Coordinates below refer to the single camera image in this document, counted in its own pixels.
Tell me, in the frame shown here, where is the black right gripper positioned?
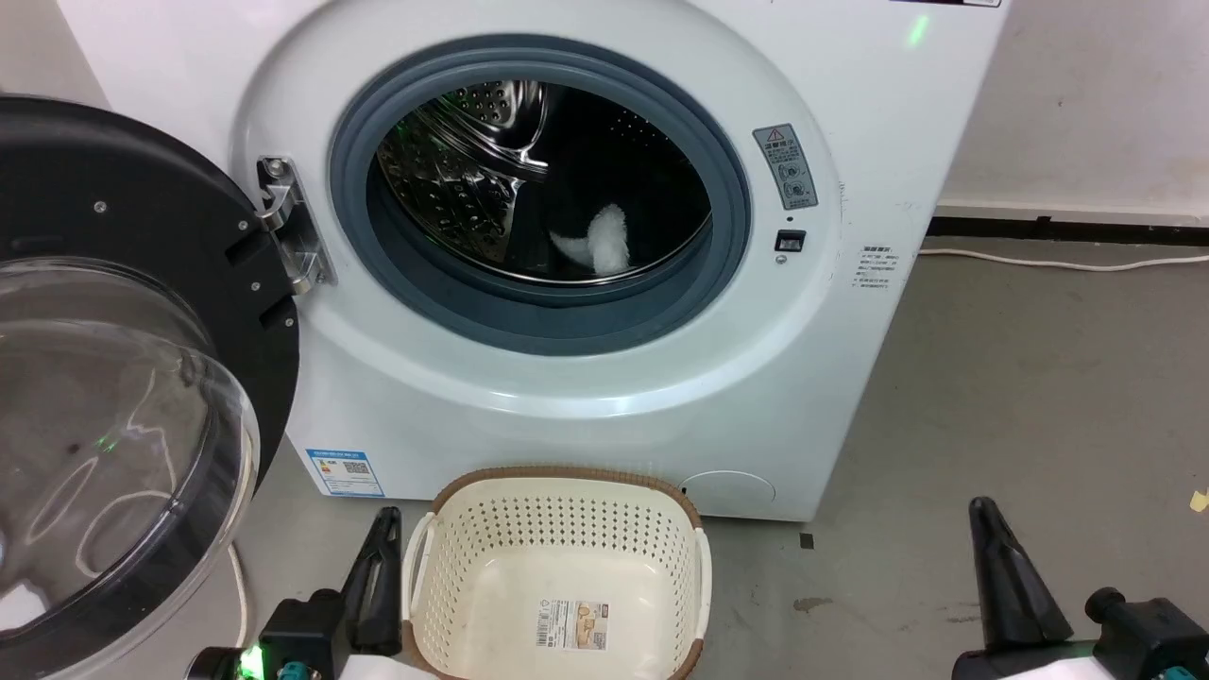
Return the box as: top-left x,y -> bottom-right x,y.
968,497 -> 1209,680

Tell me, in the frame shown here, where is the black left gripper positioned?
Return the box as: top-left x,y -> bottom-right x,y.
189,507 -> 404,680

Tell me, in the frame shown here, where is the cream plastic laundry basket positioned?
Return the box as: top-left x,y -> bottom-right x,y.
401,465 -> 712,680

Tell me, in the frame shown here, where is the white front-load washing machine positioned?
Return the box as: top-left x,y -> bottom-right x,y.
57,0 -> 1012,523

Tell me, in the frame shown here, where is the white plush laundry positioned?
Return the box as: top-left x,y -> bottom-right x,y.
551,203 -> 631,277

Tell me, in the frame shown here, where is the blue energy label sticker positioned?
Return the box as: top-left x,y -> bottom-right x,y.
305,449 -> 385,499

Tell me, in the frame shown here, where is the paper product label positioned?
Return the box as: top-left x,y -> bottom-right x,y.
536,598 -> 610,651

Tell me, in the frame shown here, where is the round white filter cover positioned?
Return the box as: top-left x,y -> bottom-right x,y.
680,470 -> 777,520

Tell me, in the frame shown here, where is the small printed text sticker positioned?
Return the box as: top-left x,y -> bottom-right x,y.
853,244 -> 900,292

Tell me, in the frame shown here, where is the black baseboard strip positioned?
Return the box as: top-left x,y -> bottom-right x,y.
928,215 -> 1209,248

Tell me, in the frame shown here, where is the metal door hinge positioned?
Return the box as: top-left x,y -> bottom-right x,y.
257,156 -> 337,296

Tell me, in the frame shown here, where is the perforated steel washer drum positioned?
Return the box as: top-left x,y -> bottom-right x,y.
376,79 -> 714,284

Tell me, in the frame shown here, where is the grey rubber door gasket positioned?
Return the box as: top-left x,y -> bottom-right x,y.
329,36 -> 754,357

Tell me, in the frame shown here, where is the black washer door clear glass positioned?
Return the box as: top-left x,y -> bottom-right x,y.
0,94 -> 301,680

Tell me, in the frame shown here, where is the grey warning sticker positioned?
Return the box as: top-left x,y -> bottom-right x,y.
753,124 -> 820,212

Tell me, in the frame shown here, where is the thin white cable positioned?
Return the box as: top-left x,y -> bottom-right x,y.
227,543 -> 251,649

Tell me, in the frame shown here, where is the white floor cable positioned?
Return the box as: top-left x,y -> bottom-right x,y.
921,247 -> 1209,273

